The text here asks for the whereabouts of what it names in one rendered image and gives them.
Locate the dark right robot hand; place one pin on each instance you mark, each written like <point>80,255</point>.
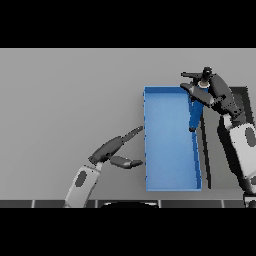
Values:
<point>222,94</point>

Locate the dark left robot hand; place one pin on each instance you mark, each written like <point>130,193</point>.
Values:
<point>108,149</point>

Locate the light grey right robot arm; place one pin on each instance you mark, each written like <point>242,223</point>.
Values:
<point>240,153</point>

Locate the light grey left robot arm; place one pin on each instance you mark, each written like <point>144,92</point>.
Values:
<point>81,185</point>

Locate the dark grey bin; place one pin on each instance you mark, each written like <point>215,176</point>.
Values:
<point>243,100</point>

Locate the blue bin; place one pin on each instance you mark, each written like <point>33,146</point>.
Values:
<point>170,140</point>

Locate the dark strip with pale lines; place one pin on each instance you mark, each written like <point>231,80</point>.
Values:
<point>133,203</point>

